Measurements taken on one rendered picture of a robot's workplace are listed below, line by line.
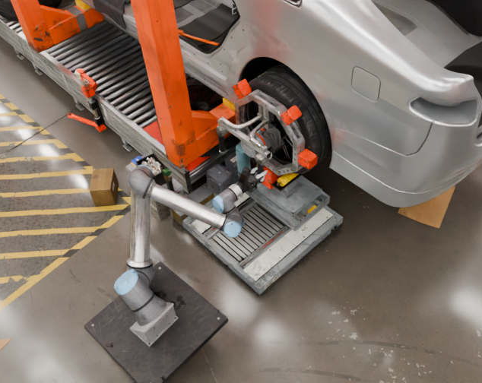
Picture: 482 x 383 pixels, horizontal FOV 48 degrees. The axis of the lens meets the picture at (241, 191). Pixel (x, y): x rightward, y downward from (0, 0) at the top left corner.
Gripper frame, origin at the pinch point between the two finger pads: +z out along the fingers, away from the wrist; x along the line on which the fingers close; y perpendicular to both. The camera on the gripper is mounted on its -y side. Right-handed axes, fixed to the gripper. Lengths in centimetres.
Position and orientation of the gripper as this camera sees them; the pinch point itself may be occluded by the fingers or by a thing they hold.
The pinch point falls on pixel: (263, 169)
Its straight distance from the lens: 320.0
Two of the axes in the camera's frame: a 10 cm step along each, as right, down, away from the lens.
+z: 7.3, -5.5, 4.1
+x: 6.8, 5.3, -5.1
